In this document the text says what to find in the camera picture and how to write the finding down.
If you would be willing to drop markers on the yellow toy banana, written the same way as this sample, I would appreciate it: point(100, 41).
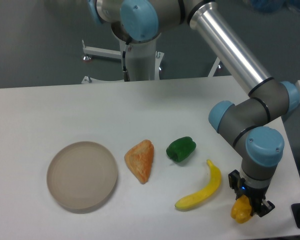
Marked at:
point(193, 200)

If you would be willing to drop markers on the green toy pepper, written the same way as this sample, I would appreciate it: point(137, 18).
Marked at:
point(181, 149)

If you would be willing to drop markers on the beige round plate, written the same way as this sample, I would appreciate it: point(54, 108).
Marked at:
point(82, 176)

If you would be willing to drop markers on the blue object top right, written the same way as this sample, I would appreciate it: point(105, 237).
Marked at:
point(271, 6)

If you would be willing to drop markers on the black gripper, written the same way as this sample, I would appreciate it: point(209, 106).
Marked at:
point(254, 189)

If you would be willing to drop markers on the yellow toy pepper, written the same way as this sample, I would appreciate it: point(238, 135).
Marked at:
point(241, 210)

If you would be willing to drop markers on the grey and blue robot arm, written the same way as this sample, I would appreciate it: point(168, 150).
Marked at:
point(243, 126)

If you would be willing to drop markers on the orange toy pastry triangle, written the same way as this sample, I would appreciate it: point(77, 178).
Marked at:
point(139, 160)

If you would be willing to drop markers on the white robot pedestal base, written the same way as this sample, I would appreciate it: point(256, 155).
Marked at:
point(152, 60)

